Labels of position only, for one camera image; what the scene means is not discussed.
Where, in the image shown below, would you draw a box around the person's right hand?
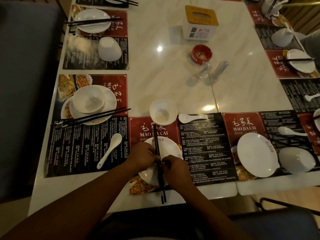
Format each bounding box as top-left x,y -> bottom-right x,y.
161,155 -> 198,192

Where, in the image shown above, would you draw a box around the person's left hand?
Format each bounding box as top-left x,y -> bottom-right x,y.
126,141 -> 162,173

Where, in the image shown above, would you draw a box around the person's left forearm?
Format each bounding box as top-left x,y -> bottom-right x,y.
0,157 -> 150,240

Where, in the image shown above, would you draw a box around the person's right forearm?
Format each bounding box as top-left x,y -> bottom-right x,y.
174,185 -> 253,240

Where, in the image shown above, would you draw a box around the white plate with red mark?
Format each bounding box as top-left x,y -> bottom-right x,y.
236,132 -> 280,178
138,136 -> 184,187

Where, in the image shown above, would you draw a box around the small white bowl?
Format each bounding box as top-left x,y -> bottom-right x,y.
149,98 -> 178,126

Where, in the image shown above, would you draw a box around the person's dark trousers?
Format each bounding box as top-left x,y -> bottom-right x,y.
87,208 -> 233,240

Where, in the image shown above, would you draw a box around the clear plastic shaker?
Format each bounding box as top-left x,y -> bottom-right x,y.
211,60 -> 229,81
193,61 -> 211,81

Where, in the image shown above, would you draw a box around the red ashtray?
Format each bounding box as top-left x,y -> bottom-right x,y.
191,44 -> 213,63

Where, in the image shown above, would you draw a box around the dark chair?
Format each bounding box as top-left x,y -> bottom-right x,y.
229,197 -> 320,240

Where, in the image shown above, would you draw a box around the clear drinking glass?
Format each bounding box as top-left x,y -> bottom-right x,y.
67,34 -> 95,56

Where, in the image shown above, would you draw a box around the blue upholstered bench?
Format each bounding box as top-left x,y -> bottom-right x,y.
0,0 -> 66,201

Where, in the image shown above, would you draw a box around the white tissue box yellow lid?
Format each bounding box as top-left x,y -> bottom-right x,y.
181,5 -> 219,42

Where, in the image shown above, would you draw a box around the grey upholstered seat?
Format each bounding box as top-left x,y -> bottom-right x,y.
299,28 -> 320,61

